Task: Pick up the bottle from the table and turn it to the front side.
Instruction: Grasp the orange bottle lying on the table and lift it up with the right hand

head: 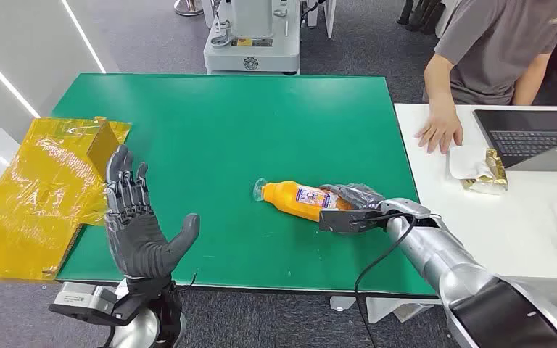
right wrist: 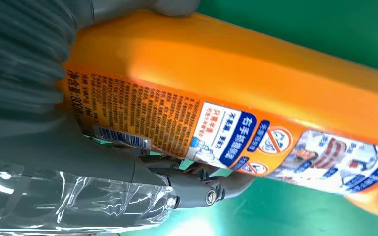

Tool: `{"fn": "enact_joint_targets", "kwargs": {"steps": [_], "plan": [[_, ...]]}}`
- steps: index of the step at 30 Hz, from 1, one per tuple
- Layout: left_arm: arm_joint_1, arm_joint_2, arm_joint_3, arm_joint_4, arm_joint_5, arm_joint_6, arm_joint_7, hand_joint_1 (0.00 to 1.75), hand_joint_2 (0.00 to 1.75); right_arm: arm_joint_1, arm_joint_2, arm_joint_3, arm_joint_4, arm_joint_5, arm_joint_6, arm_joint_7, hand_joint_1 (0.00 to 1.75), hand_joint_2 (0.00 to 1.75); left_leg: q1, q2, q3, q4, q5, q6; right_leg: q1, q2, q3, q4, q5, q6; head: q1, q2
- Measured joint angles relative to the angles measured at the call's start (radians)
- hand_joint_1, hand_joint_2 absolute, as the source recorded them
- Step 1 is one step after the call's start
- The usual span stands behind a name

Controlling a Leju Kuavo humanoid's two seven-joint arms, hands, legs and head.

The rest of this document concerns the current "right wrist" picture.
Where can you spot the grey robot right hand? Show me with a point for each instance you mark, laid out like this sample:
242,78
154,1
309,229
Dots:
62,156

